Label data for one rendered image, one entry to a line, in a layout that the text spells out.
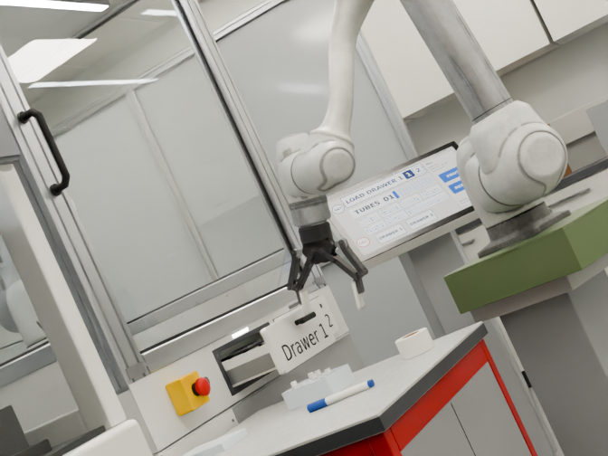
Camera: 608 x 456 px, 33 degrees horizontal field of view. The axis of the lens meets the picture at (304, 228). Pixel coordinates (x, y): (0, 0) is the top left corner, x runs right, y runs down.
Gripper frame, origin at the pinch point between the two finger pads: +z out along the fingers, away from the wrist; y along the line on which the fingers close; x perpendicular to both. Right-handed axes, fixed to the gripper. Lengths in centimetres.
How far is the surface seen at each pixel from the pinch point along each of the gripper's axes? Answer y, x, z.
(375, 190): 21, -96, -22
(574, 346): -48, -17, 21
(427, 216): 4, -92, -10
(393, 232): 14, -84, -8
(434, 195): 3, -99, -15
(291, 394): -2.7, 34.7, 10.4
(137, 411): 24, 50, 6
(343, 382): -13.4, 32.2, 10.1
